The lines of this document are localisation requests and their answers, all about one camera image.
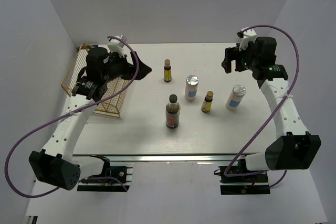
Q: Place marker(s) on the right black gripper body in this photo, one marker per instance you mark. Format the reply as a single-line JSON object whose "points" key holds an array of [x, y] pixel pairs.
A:
{"points": [[245, 59]]}

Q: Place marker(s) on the dark sauce bottle black cap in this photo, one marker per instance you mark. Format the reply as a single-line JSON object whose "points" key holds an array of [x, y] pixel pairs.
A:
{"points": [[172, 112]]}

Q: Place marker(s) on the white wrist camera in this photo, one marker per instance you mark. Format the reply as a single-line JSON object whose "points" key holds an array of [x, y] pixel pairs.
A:
{"points": [[116, 46], [246, 37]]}

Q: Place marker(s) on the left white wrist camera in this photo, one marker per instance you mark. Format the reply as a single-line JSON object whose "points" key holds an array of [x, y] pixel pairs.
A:
{"points": [[116, 46]]}

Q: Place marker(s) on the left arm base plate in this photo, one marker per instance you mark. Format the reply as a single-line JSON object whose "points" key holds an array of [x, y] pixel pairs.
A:
{"points": [[117, 178]]}

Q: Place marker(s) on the aluminium rail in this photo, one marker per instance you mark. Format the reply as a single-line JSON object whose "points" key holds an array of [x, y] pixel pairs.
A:
{"points": [[216, 157]]}

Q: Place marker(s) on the white jar foil lid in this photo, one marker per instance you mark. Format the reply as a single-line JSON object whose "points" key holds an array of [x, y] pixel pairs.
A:
{"points": [[192, 82], [235, 97]]}

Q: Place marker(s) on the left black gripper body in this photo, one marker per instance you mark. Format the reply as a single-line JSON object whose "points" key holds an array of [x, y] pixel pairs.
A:
{"points": [[119, 67]]}

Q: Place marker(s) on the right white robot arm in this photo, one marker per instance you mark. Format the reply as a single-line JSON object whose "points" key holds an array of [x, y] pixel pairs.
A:
{"points": [[295, 147]]}

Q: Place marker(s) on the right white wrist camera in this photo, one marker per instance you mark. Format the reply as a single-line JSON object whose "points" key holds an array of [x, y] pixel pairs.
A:
{"points": [[246, 37]]}

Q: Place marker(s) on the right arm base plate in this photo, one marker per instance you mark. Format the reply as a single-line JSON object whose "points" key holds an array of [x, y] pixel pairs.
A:
{"points": [[249, 185]]}

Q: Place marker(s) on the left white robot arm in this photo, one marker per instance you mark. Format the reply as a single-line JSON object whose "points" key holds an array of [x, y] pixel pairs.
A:
{"points": [[54, 164]]}

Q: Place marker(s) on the small yellow bottle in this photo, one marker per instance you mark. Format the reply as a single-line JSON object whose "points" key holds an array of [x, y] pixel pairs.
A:
{"points": [[207, 103], [167, 77]]}

